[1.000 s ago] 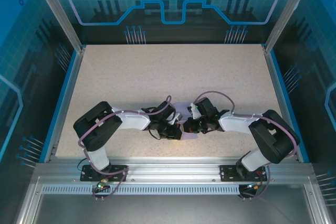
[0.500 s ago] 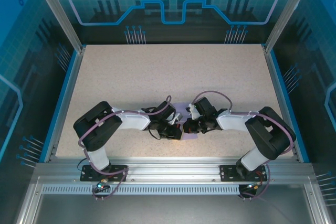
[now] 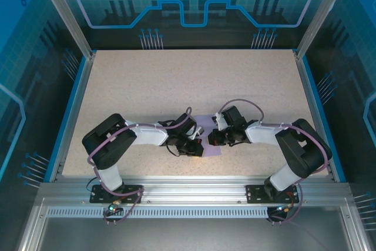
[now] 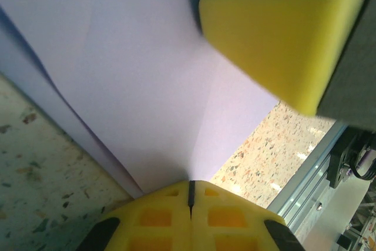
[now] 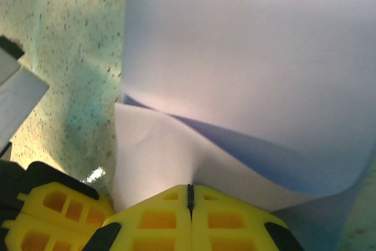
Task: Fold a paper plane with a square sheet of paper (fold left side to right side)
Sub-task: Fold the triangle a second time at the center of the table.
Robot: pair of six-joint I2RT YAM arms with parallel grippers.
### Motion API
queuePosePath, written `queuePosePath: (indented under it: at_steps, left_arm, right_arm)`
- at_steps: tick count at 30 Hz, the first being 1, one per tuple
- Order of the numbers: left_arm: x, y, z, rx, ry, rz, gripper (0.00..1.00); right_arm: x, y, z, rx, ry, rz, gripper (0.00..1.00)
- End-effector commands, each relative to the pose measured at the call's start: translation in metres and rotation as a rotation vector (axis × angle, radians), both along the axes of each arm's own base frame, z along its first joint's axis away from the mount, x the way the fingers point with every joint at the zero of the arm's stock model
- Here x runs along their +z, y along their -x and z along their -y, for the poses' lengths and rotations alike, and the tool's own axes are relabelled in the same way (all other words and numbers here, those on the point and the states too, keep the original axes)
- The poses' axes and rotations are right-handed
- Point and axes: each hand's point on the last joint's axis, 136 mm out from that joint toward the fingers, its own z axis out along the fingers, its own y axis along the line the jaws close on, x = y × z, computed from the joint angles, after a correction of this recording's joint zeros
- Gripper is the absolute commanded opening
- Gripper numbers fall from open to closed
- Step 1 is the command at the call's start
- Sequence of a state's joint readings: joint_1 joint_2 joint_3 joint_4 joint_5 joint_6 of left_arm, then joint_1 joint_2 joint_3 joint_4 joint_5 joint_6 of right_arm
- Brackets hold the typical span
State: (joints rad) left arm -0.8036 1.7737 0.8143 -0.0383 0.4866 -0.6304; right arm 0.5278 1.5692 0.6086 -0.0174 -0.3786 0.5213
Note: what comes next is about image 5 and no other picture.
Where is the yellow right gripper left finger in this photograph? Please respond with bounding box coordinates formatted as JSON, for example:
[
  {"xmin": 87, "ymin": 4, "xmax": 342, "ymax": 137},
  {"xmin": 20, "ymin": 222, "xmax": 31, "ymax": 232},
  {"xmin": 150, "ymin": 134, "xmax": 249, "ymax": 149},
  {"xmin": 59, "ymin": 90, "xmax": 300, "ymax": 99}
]
[{"xmin": 85, "ymin": 184, "xmax": 193, "ymax": 251}]

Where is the lavender paper sheet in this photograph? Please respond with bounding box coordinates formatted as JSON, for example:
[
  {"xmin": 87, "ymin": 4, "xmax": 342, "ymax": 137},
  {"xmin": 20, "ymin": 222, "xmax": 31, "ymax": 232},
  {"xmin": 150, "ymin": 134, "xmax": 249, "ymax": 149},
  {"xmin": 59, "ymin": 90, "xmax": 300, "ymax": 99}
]
[{"xmin": 112, "ymin": 0, "xmax": 376, "ymax": 213}]

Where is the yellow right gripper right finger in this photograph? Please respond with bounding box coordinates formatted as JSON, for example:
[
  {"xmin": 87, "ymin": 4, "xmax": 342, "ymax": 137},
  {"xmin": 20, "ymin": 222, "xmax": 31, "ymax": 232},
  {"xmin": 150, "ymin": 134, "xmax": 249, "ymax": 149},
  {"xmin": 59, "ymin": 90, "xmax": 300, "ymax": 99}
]
[{"xmin": 187, "ymin": 184, "xmax": 305, "ymax": 251}]

